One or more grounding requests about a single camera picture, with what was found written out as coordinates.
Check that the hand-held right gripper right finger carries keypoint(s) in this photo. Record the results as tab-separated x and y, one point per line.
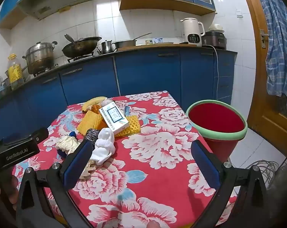
205	168

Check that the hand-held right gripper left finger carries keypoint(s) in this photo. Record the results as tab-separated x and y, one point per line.
74	168

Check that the white sock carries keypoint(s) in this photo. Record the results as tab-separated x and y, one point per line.
104	144

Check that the red bin with green rim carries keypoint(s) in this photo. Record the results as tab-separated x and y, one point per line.
214	121

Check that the white cardboard box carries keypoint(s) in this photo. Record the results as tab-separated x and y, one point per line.
112	117

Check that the yellow foam fruit net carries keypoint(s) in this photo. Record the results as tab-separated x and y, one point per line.
132	125

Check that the person's left hand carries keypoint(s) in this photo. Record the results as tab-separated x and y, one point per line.
12	187

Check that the pale peel scrap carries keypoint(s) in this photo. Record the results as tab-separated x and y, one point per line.
90	167

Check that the cream crumpled tissue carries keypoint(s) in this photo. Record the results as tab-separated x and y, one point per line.
66	143

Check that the dark blue cloth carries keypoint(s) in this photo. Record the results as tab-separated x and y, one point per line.
73	134

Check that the grey patterned sock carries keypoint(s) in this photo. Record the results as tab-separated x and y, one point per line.
91	134

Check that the red floral tablecloth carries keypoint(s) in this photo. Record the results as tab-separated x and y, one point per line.
157	147

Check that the orange peel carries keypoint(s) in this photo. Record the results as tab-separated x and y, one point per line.
94	109

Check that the utensil holder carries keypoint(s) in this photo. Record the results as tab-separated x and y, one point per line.
1	89

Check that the yellow banana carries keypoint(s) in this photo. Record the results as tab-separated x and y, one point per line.
93	101

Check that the garlic bulb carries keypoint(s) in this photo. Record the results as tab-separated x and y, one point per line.
106	102

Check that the yellow oil bottle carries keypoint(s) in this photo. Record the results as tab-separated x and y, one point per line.
15	72

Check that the wooden door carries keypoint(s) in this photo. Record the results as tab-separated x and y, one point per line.
260	95

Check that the steel stock pot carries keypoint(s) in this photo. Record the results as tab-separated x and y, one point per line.
40	58

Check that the gas stove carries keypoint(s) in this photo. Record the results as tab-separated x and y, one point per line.
81	57

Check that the blue base cabinets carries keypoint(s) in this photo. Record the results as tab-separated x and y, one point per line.
145	73

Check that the black wok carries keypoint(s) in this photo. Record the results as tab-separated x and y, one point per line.
80	46

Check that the small steel kettle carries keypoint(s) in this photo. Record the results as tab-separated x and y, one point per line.
106	47

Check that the dark rice cooker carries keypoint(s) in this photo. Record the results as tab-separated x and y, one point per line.
214	40

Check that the wooden cutting board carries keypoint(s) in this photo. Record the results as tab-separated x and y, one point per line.
157	45

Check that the steel saucepan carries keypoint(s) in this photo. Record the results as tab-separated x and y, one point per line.
124	44

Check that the blue and white packet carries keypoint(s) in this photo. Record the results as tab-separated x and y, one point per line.
157	40

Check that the white soy milk maker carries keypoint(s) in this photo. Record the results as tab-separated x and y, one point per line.
192	32

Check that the small tin can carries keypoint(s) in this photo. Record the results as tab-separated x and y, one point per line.
148	42

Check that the blue plaid shirt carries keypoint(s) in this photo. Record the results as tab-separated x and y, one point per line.
281	52

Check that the steel range hood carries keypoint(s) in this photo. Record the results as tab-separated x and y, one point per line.
55	0

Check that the white wall switch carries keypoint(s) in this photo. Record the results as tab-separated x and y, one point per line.
239	13

